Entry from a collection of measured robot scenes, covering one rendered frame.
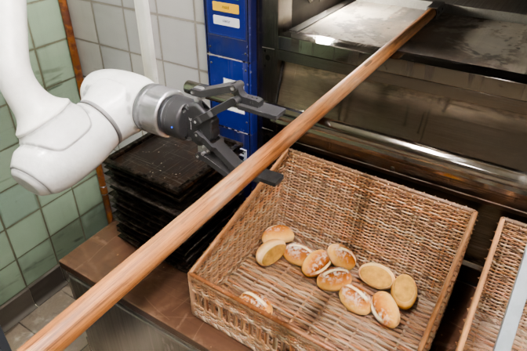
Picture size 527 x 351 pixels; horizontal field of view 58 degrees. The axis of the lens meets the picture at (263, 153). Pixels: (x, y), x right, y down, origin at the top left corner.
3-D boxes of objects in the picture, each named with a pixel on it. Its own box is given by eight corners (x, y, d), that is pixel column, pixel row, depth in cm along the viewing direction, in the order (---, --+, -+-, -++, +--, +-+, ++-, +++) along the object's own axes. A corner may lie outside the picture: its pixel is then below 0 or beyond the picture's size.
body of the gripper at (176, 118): (186, 85, 85) (227, 97, 81) (190, 127, 89) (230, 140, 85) (157, 101, 79) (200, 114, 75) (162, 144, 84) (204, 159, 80)
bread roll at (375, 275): (390, 294, 125) (393, 293, 130) (397, 270, 125) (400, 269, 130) (354, 281, 129) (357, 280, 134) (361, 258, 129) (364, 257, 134)
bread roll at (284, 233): (291, 239, 147) (289, 222, 147) (297, 242, 140) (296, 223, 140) (259, 243, 144) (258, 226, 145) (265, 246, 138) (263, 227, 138)
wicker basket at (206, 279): (284, 215, 157) (286, 144, 142) (458, 287, 131) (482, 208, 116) (187, 315, 123) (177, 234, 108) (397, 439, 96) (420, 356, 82)
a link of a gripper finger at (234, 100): (209, 118, 83) (205, 111, 82) (252, 95, 75) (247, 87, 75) (195, 127, 80) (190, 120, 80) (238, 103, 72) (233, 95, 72)
